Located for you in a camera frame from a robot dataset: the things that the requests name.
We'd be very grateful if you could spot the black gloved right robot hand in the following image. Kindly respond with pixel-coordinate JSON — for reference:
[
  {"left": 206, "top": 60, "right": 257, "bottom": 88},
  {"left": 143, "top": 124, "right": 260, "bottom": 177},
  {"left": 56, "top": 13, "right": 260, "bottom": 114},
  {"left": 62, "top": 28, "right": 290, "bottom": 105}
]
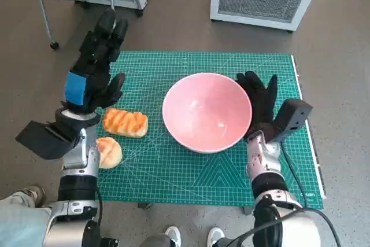
[{"left": 235, "top": 71, "right": 278, "bottom": 128}]

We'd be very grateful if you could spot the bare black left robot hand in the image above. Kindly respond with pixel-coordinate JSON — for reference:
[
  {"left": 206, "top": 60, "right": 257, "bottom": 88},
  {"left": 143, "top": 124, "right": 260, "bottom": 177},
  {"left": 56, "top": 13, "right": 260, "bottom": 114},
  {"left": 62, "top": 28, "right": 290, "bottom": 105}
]
[{"left": 62, "top": 8, "right": 130, "bottom": 115}]

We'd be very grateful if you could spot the pink bowl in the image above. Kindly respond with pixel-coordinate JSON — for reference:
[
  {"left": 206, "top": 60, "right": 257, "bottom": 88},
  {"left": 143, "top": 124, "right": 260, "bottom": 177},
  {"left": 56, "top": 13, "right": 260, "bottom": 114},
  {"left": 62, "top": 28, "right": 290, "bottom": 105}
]
[{"left": 161, "top": 72, "right": 252, "bottom": 154}]

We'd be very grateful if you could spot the rectangular striped toy bread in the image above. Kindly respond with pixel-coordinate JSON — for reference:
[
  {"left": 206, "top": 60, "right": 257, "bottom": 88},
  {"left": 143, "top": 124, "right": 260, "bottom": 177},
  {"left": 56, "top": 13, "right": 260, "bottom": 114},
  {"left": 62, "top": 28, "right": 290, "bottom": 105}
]
[{"left": 102, "top": 108, "right": 149, "bottom": 138}]

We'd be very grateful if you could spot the round toy bread bun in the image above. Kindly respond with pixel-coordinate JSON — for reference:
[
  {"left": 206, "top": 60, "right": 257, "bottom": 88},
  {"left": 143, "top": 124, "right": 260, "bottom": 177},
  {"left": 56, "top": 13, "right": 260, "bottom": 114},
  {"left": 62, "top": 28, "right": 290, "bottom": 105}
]
[{"left": 95, "top": 137, "right": 123, "bottom": 169}]

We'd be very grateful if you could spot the green cutting mat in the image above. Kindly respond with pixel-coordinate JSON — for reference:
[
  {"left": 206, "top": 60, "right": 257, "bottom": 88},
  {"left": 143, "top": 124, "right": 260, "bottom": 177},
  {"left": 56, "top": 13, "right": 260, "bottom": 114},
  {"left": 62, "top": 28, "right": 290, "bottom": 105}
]
[{"left": 94, "top": 50, "right": 324, "bottom": 210}]

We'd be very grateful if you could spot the white shoe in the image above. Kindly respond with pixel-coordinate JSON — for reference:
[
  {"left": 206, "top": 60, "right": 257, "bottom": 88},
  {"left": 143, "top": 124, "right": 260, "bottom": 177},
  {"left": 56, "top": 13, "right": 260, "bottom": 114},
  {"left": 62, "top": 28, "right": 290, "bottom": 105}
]
[
  {"left": 207, "top": 226, "right": 225, "bottom": 247},
  {"left": 164, "top": 226, "right": 182, "bottom": 247}
]

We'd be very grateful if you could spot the person's shoe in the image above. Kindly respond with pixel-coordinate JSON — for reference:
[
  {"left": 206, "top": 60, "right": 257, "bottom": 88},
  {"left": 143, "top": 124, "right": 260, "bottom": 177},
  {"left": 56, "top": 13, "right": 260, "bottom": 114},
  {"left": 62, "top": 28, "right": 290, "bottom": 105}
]
[{"left": 24, "top": 185, "right": 47, "bottom": 209}]

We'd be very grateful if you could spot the person's leg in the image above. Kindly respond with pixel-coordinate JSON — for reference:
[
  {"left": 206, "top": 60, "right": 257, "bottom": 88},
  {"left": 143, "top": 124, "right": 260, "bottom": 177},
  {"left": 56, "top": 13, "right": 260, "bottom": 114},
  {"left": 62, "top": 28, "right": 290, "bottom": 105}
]
[{"left": 0, "top": 190, "right": 53, "bottom": 247}]

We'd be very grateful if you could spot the black cylindrical robot part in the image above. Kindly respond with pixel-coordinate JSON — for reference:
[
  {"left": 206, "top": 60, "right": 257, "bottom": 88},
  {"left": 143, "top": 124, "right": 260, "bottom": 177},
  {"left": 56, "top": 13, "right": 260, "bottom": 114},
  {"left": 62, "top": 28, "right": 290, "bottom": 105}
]
[{"left": 99, "top": 237, "right": 120, "bottom": 247}]

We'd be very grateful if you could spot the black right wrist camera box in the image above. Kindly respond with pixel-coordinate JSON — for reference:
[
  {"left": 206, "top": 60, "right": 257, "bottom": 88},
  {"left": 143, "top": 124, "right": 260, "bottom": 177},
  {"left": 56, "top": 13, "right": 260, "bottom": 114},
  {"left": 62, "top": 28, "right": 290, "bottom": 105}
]
[{"left": 273, "top": 98, "right": 314, "bottom": 143}]

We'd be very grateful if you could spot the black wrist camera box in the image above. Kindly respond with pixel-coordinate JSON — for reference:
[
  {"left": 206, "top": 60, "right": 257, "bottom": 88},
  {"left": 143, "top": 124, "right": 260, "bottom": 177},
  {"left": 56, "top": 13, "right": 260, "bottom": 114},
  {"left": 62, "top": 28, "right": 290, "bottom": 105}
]
[
  {"left": 16, "top": 119, "right": 75, "bottom": 160},
  {"left": 273, "top": 98, "right": 314, "bottom": 143}
]

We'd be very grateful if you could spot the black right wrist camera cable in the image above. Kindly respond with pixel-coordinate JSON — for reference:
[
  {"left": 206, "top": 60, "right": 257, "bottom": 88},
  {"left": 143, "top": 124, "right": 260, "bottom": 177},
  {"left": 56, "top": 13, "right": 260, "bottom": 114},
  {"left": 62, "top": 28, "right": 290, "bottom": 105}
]
[{"left": 280, "top": 141, "right": 338, "bottom": 247}]

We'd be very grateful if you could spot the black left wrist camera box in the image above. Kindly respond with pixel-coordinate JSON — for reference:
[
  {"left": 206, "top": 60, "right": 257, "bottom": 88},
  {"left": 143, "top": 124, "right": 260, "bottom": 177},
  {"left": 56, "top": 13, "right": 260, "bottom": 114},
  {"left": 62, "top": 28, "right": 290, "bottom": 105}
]
[{"left": 16, "top": 119, "right": 75, "bottom": 160}]

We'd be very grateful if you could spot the black right arm cable loop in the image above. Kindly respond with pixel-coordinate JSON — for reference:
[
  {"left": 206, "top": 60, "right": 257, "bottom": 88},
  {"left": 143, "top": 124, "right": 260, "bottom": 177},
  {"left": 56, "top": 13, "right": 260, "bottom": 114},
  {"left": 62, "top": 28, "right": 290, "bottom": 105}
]
[{"left": 228, "top": 223, "right": 278, "bottom": 247}]

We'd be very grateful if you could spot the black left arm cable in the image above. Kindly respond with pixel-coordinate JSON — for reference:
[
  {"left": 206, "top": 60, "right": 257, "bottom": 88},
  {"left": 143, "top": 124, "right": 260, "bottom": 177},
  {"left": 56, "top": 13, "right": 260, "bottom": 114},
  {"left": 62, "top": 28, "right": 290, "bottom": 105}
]
[{"left": 95, "top": 189, "right": 103, "bottom": 230}]

